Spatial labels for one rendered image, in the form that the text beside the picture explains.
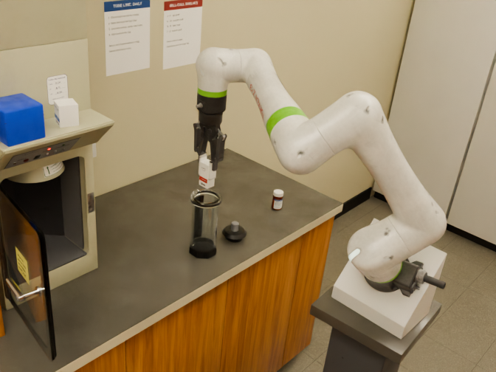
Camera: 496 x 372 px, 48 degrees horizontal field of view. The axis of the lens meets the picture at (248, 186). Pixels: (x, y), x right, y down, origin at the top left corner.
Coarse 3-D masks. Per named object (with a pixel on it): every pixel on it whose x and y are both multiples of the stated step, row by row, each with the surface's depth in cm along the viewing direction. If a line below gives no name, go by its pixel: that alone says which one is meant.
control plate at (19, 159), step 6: (78, 138) 151; (60, 144) 148; (66, 144) 151; (72, 144) 154; (36, 150) 143; (42, 150) 145; (48, 150) 148; (54, 150) 150; (60, 150) 153; (66, 150) 156; (18, 156) 141; (24, 156) 143; (30, 156) 146; (42, 156) 151; (12, 162) 143; (18, 162) 146; (24, 162) 148
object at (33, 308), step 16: (0, 192) 141; (0, 208) 145; (16, 208) 134; (0, 224) 149; (16, 224) 137; (32, 224) 129; (16, 240) 141; (32, 240) 130; (32, 256) 133; (16, 272) 149; (32, 272) 137; (32, 288) 140; (16, 304) 158; (32, 304) 144; (48, 304) 135; (32, 320) 148; (48, 320) 137; (48, 336) 140; (48, 352) 144
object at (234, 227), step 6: (234, 222) 209; (228, 228) 211; (234, 228) 208; (240, 228) 211; (228, 234) 208; (234, 234) 208; (240, 234) 208; (246, 234) 210; (228, 240) 209; (234, 240) 208; (240, 240) 209
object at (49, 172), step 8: (40, 168) 160; (48, 168) 162; (56, 168) 164; (64, 168) 169; (16, 176) 159; (24, 176) 159; (32, 176) 159; (40, 176) 160; (48, 176) 162; (56, 176) 164
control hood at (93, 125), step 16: (80, 112) 158; (96, 112) 159; (48, 128) 147; (64, 128) 147; (80, 128) 148; (96, 128) 152; (0, 144) 136; (32, 144) 139; (48, 144) 143; (80, 144) 158; (0, 160) 137
